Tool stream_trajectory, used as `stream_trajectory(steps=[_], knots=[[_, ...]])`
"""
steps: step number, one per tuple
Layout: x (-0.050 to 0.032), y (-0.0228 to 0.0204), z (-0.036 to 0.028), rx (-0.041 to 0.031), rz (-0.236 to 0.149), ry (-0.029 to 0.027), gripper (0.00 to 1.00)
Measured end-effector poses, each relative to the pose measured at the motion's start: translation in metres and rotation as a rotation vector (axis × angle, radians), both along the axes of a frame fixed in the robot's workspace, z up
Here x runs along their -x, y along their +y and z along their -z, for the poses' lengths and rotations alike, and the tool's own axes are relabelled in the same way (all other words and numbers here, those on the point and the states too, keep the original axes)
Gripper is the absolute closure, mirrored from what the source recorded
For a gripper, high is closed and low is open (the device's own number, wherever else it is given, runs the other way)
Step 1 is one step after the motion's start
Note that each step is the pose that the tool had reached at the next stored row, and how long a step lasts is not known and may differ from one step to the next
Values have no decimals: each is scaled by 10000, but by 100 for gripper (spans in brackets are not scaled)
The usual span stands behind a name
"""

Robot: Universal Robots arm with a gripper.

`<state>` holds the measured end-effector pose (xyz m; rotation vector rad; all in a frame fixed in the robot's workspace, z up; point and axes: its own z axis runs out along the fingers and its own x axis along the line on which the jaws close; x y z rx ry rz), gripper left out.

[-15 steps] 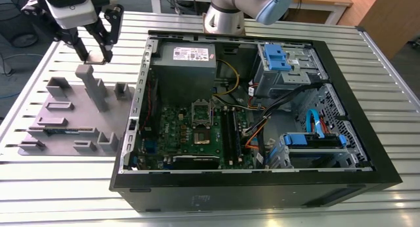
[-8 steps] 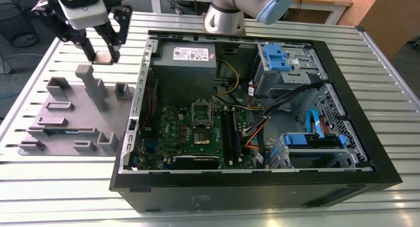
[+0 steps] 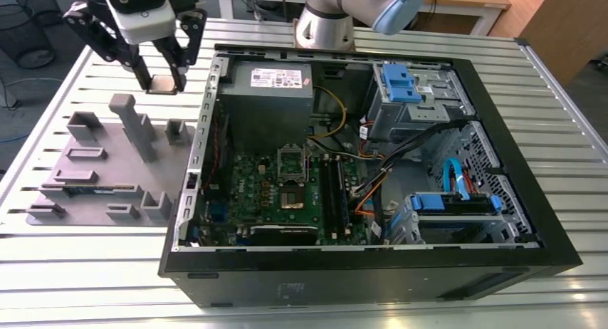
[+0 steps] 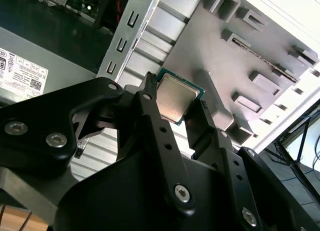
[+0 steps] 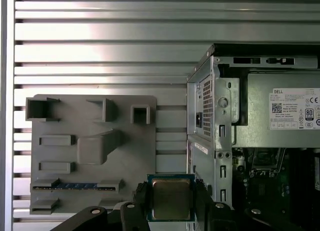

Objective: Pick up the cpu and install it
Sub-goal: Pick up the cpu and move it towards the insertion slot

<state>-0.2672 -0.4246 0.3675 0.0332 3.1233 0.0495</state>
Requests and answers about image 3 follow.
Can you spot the wooden desk white frame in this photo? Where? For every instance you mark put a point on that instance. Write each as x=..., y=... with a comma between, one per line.
x=474, y=3

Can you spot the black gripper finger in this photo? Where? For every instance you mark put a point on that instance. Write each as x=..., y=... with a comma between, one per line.
x=97, y=33
x=193, y=40

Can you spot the wooden cabinet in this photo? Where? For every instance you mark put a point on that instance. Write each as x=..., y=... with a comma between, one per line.
x=560, y=30

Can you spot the silver square CPU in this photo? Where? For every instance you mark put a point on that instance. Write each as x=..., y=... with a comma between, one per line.
x=164, y=84

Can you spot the grey parts rack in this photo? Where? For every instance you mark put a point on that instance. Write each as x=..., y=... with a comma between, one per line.
x=118, y=172

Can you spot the hard disk in blue carrier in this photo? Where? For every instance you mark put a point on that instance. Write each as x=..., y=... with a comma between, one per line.
x=429, y=203

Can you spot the black mesh waste bin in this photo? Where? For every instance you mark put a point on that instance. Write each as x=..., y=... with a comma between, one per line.
x=24, y=40

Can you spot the grey power supply unit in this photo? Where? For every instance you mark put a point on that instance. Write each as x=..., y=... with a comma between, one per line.
x=265, y=115

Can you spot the blue VGA port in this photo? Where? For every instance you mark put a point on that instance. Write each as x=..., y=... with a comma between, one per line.
x=218, y=213

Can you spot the black PC case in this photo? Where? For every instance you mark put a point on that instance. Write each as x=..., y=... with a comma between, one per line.
x=332, y=282

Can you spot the blue RAM stick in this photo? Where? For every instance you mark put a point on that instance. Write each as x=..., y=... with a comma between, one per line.
x=89, y=191

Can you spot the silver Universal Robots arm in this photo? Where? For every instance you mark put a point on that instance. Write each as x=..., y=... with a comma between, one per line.
x=322, y=30

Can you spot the red inspection sticker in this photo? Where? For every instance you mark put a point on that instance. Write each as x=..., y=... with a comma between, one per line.
x=306, y=82

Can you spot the grey drive cage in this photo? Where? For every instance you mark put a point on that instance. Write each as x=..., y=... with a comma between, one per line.
x=392, y=122

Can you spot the low-profile graphics card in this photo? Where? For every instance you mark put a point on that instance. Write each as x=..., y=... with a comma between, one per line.
x=284, y=236

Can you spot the green motherboard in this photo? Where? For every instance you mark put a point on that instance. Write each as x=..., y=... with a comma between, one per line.
x=246, y=208

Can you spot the blue plastic drive latch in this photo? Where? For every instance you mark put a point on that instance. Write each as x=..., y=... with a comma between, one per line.
x=401, y=83

